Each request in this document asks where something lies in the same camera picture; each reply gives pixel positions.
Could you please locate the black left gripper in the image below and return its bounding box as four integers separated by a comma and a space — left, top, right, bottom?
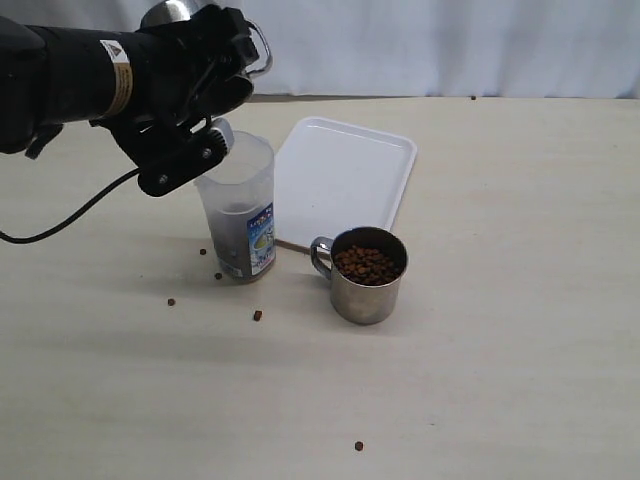
99, 29, 254, 197

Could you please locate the clear plastic container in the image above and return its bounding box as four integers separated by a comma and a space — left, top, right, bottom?
194, 130, 276, 283

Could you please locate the white plastic tray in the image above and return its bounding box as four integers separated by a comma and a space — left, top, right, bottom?
274, 116, 418, 251

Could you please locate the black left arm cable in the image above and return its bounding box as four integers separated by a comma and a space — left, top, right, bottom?
0, 167, 144, 246

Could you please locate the white backdrop curtain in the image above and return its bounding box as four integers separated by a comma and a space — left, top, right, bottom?
0, 0, 640, 100

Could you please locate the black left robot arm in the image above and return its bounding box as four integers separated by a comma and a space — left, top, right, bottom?
1, 1, 273, 197

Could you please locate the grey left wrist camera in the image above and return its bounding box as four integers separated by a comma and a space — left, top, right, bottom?
207, 117, 235, 157

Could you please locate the right steel mug with kibble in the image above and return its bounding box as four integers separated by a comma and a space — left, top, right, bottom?
310, 227, 409, 326

